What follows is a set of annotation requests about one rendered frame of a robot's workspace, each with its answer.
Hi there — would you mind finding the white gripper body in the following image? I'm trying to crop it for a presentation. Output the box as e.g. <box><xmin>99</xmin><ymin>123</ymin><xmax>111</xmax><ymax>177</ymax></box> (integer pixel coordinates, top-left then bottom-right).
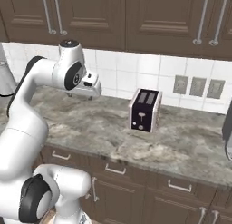
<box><xmin>63</xmin><ymin>79</ymin><xmax>103</xmax><ymax>99</ymax></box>

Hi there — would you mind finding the black and white toaster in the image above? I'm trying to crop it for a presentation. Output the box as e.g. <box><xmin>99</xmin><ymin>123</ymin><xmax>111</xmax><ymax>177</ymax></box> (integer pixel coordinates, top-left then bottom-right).
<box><xmin>128</xmin><ymin>87</ymin><xmax>163</xmax><ymax>134</ymax></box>

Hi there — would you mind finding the grey metal appliance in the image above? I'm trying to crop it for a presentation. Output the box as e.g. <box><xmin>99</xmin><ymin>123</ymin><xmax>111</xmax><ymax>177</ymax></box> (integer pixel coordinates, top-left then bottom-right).
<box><xmin>0</xmin><ymin>43</ymin><xmax>17</xmax><ymax>99</ymax></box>

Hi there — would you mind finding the brown base cupboard door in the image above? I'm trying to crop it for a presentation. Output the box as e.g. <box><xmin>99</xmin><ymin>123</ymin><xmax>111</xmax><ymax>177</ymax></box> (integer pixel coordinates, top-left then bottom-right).
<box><xmin>89</xmin><ymin>173</ymin><xmax>148</xmax><ymax>224</ymax></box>
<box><xmin>141</xmin><ymin>194</ymin><xmax>210</xmax><ymax>224</ymax></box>
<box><xmin>206</xmin><ymin>205</ymin><xmax>232</xmax><ymax>224</ymax></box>

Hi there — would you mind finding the dark grey appliance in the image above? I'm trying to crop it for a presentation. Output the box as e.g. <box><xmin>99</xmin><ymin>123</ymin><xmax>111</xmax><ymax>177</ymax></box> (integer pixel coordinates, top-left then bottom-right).
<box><xmin>221</xmin><ymin>98</ymin><xmax>232</xmax><ymax>162</ymax></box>

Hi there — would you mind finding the silver drawer handle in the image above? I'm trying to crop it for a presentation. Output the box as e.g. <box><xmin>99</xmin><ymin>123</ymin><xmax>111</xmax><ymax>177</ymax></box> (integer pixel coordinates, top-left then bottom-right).
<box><xmin>51</xmin><ymin>150</ymin><xmax>73</xmax><ymax>161</ymax></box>
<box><xmin>167</xmin><ymin>178</ymin><xmax>193</xmax><ymax>193</ymax></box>
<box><xmin>104</xmin><ymin>162</ymin><xmax>128</xmax><ymax>176</ymax></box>

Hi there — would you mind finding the brown wall cupboard door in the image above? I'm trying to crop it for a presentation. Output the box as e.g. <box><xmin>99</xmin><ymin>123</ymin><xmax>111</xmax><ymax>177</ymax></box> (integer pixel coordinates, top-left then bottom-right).
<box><xmin>210</xmin><ymin>0</ymin><xmax>232</xmax><ymax>61</ymax></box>
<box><xmin>124</xmin><ymin>0</ymin><xmax>214</xmax><ymax>59</ymax></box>
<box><xmin>52</xmin><ymin>0</ymin><xmax>127</xmax><ymax>52</ymax></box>
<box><xmin>0</xmin><ymin>0</ymin><xmax>54</xmax><ymax>44</ymax></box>

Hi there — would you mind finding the silver wall cupboard handle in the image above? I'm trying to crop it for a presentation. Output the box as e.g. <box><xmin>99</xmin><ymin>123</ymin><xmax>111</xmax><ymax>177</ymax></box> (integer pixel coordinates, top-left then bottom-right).
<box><xmin>53</xmin><ymin>0</ymin><xmax>68</xmax><ymax>37</ymax></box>
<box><xmin>41</xmin><ymin>0</ymin><xmax>57</xmax><ymax>35</ymax></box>
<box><xmin>208</xmin><ymin>0</ymin><xmax>230</xmax><ymax>47</ymax></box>
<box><xmin>192</xmin><ymin>0</ymin><xmax>210</xmax><ymax>46</ymax></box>

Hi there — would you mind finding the grey wall outlet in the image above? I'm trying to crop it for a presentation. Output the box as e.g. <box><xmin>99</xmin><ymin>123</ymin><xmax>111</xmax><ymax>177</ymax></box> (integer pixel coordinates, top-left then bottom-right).
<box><xmin>172</xmin><ymin>74</ymin><xmax>189</xmax><ymax>95</ymax></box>
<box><xmin>188</xmin><ymin>76</ymin><xmax>208</xmax><ymax>98</ymax></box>
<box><xmin>206</xmin><ymin>78</ymin><xmax>227</xmax><ymax>100</ymax></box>

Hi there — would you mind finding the silver base cupboard handle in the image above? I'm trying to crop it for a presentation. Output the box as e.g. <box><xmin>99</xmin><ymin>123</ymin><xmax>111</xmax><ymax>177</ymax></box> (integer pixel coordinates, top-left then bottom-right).
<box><xmin>197</xmin><ymin>206</ymin><xmax>208</xmax><ymax>224</ymax></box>
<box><xmin>210</xmin><ymin>209</ymin><xmax>220</xmax><ymax>224</ymax></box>
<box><xmin>91</xmin><ymin>176</ymin><xmax>101</xmax><ymax>203</ymax></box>

